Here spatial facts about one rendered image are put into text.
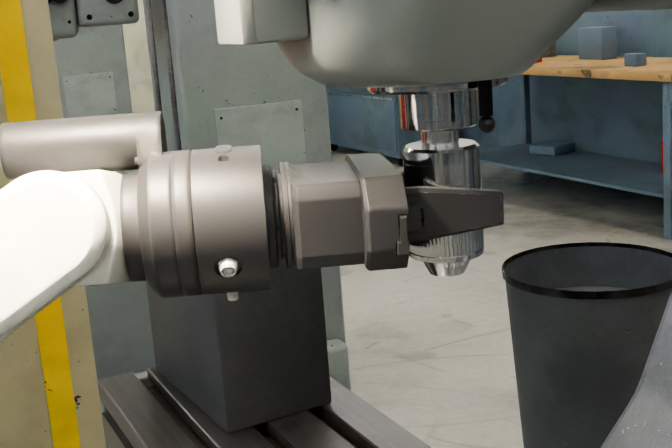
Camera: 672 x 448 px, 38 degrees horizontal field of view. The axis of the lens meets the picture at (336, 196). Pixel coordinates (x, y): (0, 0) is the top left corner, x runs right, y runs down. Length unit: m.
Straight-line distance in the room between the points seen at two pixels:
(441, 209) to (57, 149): 0.23
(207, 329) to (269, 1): 0.52
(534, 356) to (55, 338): 1.19
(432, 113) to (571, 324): 1.94
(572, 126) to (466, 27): 6.64
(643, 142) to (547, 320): 4.20
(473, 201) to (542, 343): 1.98
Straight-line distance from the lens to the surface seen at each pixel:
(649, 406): 0.97
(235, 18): 0.53
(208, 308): 0.97
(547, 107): 7.34
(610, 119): 6.84
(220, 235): 0.55
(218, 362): 0.98
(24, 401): 2.39
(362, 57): 0.52
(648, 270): 2.85
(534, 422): 2.68
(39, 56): 2.26
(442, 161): 0.58
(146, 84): 8.96
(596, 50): 6.40
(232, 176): 0.56
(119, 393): 1.14
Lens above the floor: 1.36
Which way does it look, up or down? 11 degrees down
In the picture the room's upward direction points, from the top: 4 degrees counter-clockwise
